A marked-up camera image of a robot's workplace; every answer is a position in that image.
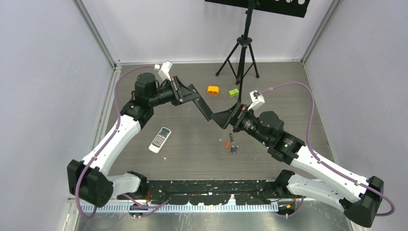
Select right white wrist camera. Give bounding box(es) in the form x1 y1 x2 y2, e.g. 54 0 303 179
248 90 265 111

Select orange yellow plastic object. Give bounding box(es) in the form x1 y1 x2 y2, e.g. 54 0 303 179
206 86 220 95

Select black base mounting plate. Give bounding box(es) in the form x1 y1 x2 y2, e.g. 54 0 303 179
126 180 301 205

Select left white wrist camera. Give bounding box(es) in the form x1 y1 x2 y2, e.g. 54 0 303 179
154 61 173 81

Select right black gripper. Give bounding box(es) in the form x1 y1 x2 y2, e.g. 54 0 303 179
210 101 270 146

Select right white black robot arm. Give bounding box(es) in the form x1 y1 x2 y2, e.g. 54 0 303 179
210 103 384 227

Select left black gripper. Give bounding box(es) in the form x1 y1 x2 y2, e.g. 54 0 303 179
149 76 200 107

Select green block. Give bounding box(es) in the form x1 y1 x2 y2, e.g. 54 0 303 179
229 89 240 97

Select white remote control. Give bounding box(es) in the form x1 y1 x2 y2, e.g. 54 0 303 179
148 127 172 154

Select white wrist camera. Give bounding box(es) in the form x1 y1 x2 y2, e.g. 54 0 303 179
248 90 265 111
154 61 173 81

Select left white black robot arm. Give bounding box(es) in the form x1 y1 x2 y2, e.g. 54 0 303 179
67 72 201 207

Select black tripod stand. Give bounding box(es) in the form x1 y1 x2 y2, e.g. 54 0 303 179
215 0 260 103

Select black perforated panel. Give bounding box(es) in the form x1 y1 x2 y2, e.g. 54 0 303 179
205 0 310 18

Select aluminium frame rail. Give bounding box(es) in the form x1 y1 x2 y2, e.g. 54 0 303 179
67 197 357 214

